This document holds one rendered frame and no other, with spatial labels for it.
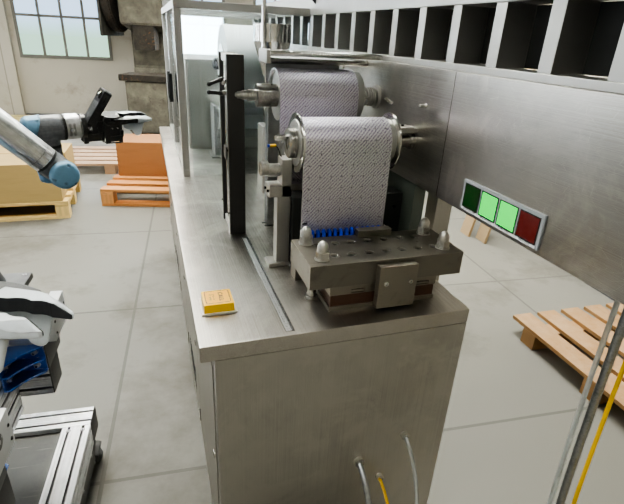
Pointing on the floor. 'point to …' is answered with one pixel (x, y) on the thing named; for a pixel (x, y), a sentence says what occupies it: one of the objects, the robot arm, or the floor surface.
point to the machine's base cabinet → (324, 415)
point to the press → (137, 18)
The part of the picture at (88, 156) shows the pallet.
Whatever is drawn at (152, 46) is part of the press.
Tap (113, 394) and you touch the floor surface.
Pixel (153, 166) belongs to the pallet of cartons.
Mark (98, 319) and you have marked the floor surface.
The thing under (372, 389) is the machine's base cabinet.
